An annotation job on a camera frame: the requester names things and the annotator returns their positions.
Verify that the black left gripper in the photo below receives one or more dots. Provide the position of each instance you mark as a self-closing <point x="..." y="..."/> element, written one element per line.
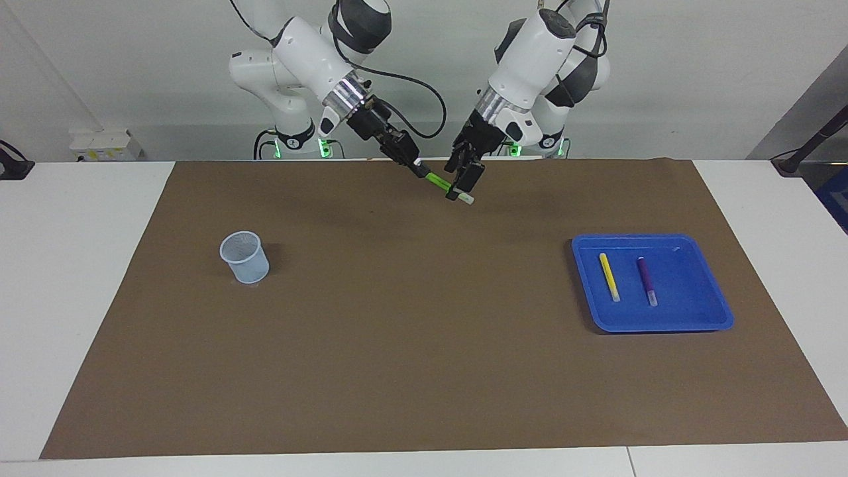
<point x="483" y="136"/>

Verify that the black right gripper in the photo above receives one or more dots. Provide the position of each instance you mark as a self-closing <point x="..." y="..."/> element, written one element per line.
<point x="374" y="122"/>

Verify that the green pen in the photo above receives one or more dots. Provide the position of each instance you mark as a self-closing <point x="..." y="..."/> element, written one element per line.
<point x="438" y="179"/>

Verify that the yellow pen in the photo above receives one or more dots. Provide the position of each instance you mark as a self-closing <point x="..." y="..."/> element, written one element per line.
<point x="609" y="275"/>

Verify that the purple pen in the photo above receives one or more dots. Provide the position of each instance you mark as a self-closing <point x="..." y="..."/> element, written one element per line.
<point x="647" y="281"/>

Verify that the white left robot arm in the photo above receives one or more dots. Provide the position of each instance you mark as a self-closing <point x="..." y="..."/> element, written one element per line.
<point x="530" y="53"/>

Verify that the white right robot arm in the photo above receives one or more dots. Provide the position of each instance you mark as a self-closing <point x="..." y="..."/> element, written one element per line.
<point x="305" y="53"/>

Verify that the blue plastic tray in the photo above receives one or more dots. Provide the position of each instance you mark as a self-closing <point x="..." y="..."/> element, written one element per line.
<point x="689" y="291"/>

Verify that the brown table mat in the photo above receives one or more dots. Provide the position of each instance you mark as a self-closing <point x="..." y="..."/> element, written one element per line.
<point x="424" y="344"/>

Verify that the light blue mesh pen cup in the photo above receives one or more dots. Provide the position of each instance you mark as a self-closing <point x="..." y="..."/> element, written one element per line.
<point x="252" y="270"/>

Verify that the white power strip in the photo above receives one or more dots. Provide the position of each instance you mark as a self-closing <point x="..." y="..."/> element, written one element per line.
<point x="103" y="142"/>

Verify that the black stand pole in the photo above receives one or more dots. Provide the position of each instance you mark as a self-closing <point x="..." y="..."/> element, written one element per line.
<point x="815" y="142"/>

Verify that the blue box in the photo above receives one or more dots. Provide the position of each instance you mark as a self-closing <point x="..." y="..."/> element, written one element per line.
<point x="836" y="199"/>

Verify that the black clamp mount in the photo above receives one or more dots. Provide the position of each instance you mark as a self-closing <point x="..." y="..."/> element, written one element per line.
<point x="13" y="167"/>

